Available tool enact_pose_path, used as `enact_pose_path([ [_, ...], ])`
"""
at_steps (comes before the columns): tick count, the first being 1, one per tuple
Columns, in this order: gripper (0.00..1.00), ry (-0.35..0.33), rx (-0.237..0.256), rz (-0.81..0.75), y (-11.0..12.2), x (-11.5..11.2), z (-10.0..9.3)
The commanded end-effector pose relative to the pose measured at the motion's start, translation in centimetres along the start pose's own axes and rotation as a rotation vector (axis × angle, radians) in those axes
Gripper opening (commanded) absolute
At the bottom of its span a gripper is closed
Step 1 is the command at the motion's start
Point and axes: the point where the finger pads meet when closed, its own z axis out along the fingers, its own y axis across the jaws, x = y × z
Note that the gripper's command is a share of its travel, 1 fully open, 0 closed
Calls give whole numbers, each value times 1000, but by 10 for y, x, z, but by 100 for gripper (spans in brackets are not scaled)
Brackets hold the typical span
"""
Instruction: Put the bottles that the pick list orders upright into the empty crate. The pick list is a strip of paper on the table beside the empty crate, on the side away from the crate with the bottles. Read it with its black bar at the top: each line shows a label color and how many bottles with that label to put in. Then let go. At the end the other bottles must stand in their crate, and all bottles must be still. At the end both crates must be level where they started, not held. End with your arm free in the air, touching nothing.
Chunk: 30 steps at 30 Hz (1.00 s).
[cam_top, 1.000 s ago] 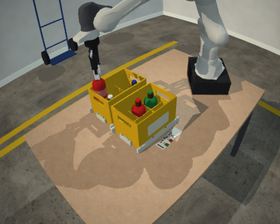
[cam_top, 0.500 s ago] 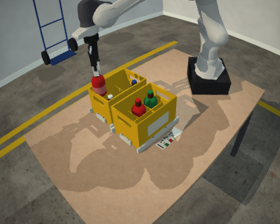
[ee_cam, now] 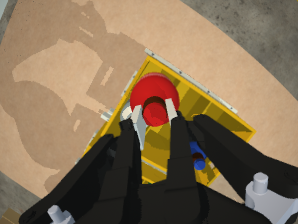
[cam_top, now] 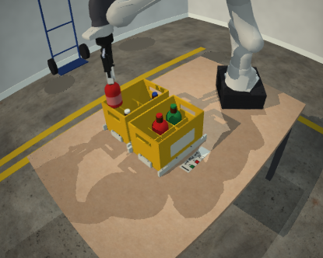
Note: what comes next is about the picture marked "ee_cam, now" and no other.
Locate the dark red bottle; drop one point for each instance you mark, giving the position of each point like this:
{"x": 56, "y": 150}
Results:
{"x": 150, "y": 92}

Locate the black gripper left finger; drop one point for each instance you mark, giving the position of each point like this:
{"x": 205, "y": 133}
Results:
{"x": 76, "y": 193}

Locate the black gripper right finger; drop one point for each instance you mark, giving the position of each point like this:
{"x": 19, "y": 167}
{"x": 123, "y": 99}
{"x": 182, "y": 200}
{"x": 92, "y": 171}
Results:
{"x": 267, "y": 185}

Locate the yellow divided crate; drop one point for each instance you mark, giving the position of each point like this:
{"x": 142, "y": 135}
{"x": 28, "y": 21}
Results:
{"x": 150, "y": 173}
{"x": 193, "y": 101}

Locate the white bottle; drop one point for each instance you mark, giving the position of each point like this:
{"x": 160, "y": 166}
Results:
{"x": 126, "y": 112}

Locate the blue bottle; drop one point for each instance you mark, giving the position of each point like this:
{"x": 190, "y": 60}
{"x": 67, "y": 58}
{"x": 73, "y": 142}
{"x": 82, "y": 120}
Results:
{"x": 197, "y": 154}

